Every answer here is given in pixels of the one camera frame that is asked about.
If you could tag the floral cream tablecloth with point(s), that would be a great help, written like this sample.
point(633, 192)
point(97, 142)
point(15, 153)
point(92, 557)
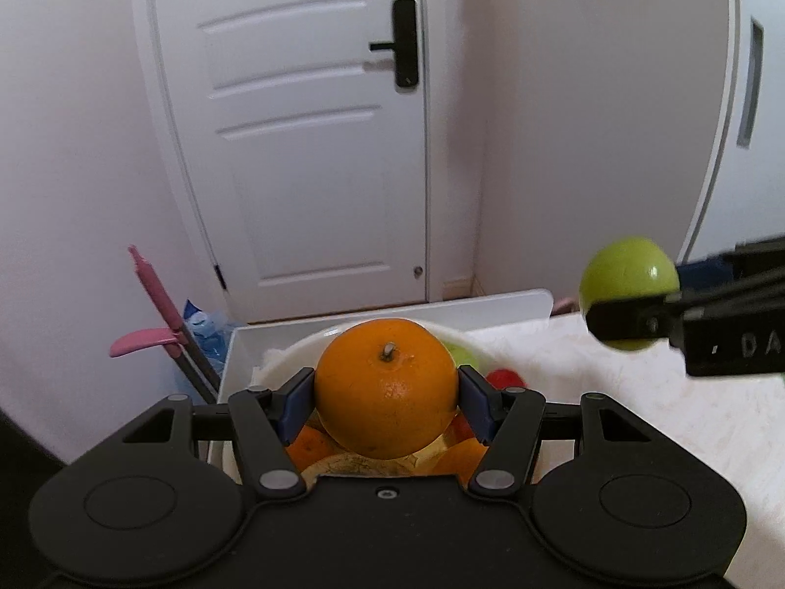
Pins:
point(613, 392)

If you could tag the large orange with stem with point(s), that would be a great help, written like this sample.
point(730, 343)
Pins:
point(386, 392)

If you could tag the small dark orange mandarin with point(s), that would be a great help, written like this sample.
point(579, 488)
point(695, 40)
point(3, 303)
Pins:
point(310, 451)
point(463, 459)

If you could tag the pink slipper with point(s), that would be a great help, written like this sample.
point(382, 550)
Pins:
point(564, 305)

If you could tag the white panelled door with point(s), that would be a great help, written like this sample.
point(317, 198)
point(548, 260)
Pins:
point(306, 196)

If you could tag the green apple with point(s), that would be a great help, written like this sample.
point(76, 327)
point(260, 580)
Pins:
point(463, 357)
point(619, 270)

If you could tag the red cherry tomato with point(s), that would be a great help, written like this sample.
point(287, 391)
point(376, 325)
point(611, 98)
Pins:
point(504, 377)

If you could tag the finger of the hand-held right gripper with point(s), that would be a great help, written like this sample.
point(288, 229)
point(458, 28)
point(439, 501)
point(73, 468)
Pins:
point(711, 273)
point(625, 320)

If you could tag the white tall cabinet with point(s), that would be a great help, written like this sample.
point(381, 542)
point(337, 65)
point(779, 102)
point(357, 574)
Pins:
point(763, 196)

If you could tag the black door hinge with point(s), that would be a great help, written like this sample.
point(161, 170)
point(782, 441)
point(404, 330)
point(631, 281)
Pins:
point(220, 276)

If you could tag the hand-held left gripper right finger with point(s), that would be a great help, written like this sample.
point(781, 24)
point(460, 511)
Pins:
point(475, 405)

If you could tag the white chair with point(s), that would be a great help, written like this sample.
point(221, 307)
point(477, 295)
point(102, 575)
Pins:
point(503, 307)

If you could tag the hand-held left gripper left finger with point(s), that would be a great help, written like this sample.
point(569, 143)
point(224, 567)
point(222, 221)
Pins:
point(297, 402)

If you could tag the cream oval dish duck print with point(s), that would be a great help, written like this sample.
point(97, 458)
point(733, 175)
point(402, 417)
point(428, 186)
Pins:
point(276, 362)

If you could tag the blue plastic bag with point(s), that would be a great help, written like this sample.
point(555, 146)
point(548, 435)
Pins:
point(208, 331)

